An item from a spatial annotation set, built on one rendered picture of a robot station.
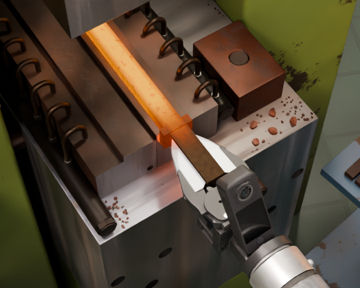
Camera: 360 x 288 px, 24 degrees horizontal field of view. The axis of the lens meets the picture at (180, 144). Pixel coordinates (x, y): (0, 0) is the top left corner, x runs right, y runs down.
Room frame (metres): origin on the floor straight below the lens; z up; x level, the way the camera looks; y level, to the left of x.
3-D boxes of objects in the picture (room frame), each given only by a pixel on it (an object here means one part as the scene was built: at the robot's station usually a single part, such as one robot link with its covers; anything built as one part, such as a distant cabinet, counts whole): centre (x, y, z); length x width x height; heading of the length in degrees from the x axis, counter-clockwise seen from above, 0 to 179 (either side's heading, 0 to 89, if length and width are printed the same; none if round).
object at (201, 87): (0.68, -0.04, 0.99); 0.04 x 0.01 x 0.06; 123
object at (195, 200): (0.51, -0.03, 1.00); 0.09 x 0.05 x 0.02; 36
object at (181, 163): (0.56, -0.01, 0.98); 0.09 x 0.03 x 0.06; 36
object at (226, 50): (0.75, -0.09, 0.95); 0.12 x 0.09 x 0.07; 33
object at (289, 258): (0.41, -0.13, 0.98); 0.08 x 0.05 x 0.08; 123
